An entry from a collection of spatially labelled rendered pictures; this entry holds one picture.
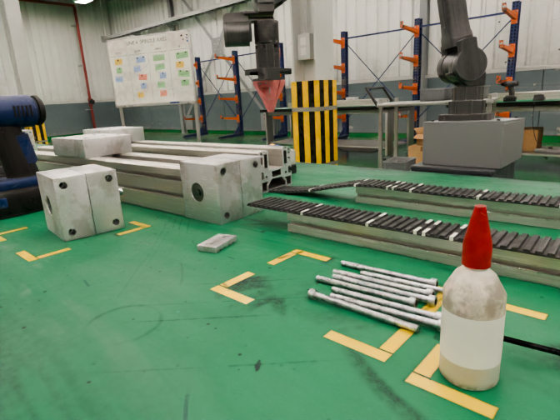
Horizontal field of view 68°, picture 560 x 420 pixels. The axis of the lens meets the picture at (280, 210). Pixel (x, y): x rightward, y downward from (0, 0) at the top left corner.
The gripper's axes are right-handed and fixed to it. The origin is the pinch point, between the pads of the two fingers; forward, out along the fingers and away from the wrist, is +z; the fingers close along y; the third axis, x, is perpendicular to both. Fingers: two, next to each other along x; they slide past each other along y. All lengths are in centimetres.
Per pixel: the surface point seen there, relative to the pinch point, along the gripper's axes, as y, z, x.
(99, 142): 34.0, 5.1, -19.9
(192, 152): 18.0, 8.6, -8.9
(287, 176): 8.3, 14.3, 11.2
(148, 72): -293, -48, -498
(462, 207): 14, 15, 50
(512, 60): -701, -41, -100
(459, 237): 33, 13, 56
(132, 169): 37.0, 9.2, -2.8
